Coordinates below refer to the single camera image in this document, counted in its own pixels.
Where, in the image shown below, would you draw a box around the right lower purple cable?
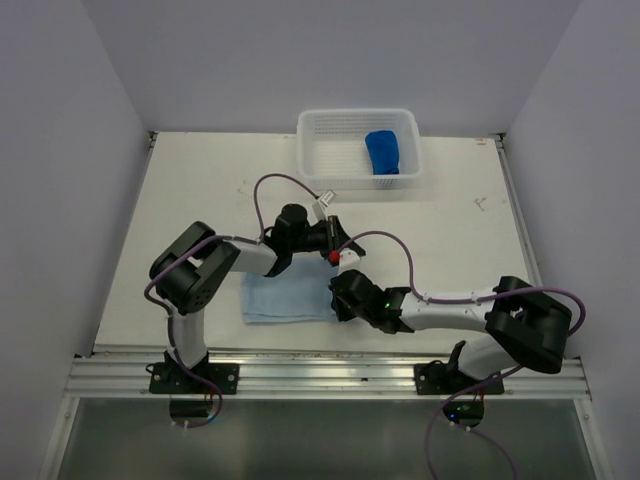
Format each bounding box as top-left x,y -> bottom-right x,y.
449,419 -> 516,480

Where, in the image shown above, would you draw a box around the purple cable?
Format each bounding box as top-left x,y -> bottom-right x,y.
449,419 -> 516,480
143,172 -> 321,361
337,230 -> 588,480
169,379 -> 224,429

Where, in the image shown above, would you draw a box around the dark blue towel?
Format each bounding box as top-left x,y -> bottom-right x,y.
365,130 -> 400,175

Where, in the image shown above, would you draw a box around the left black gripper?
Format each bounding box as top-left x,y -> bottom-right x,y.
289,215 -> 365,259

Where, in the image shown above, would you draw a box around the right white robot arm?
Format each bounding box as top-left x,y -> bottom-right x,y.
329,270 -> 572,395

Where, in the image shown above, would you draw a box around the red cable connector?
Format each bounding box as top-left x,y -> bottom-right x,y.
327,251 -> 340,266

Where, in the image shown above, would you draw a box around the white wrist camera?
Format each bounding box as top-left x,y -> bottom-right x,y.
311,190 -> 336,221
338,248 -> 361,272

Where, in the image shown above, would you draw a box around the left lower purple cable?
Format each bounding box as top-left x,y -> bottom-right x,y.
169,379 -> 224,429

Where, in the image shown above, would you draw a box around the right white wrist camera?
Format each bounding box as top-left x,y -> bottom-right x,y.
338,248 -> 361,272

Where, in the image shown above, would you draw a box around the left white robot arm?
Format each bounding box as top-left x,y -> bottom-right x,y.
144,204 -> 350,396

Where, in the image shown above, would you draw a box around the aluminium mounting rail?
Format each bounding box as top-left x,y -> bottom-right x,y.
63,349 -> 591,400

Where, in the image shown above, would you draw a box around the white perforated plastic basket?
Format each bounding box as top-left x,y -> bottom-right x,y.
296,108 -> 424,190

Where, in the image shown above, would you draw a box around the light blue towel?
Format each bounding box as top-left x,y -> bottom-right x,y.
241,257 -> 337,325

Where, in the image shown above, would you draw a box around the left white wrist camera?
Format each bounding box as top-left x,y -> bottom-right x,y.
311,190 -> 336,221

